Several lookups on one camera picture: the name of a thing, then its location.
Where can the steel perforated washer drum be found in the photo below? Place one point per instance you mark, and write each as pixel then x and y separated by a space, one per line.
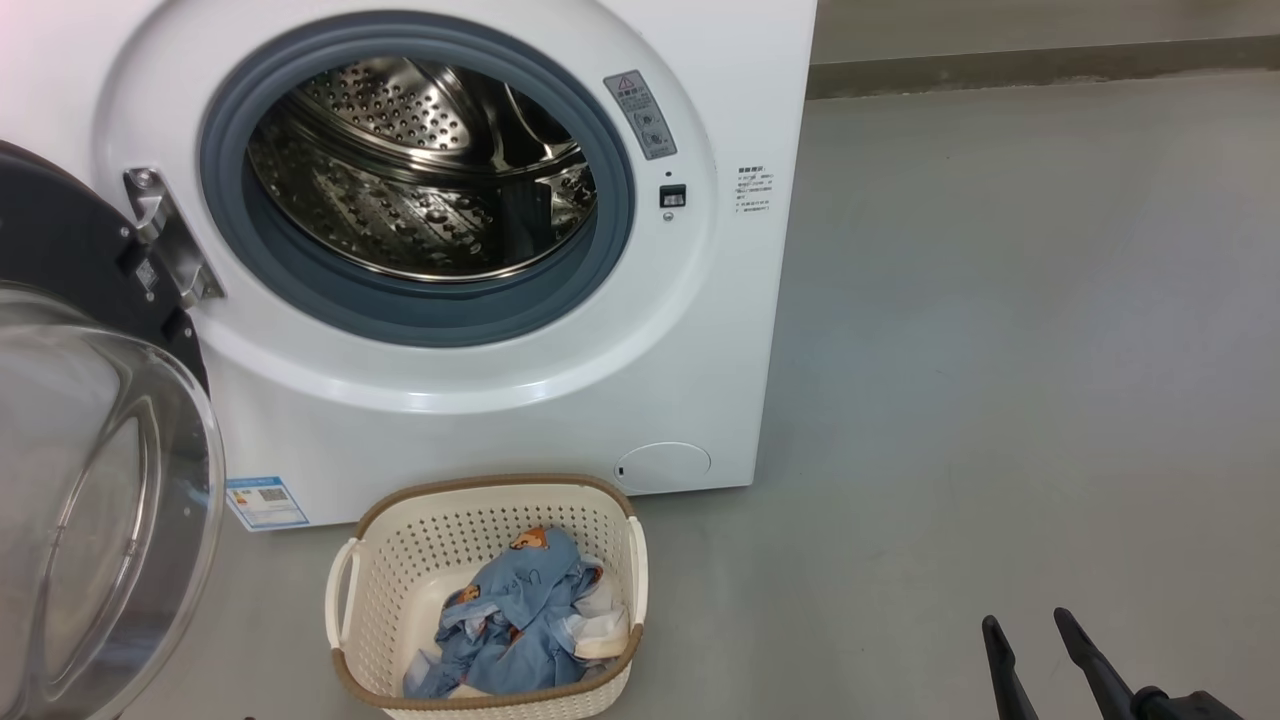
pixel 400 200

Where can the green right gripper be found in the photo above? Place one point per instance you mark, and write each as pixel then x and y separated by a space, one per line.
pixel 1185 705

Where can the white front-load washing machine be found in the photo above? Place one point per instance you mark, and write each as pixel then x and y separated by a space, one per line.
pixel 500 420

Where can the round white filter cover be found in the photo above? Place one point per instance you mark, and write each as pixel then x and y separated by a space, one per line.
pixel 663 467

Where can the cream and blue garment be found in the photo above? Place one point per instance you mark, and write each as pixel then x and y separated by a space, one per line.
pixel 605 625

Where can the black door latch socket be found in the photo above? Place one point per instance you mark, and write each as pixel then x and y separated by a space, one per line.
pixel 672 196

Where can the blue energy label sticker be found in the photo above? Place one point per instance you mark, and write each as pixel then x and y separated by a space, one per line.
pixel 266 502

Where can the blue bear-print garment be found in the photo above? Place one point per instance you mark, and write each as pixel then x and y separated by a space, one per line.
pixel 520 620

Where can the grey warning sticker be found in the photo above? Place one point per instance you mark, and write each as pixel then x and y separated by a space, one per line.
pixel 640 115

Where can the metal door hinge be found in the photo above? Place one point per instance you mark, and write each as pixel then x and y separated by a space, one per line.
pixel 170 235

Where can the cream perforated laundry basket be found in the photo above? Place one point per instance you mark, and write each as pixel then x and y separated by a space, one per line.
pixel 420 530

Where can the black round washer door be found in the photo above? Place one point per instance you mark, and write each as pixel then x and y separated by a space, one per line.
pixel 60 230

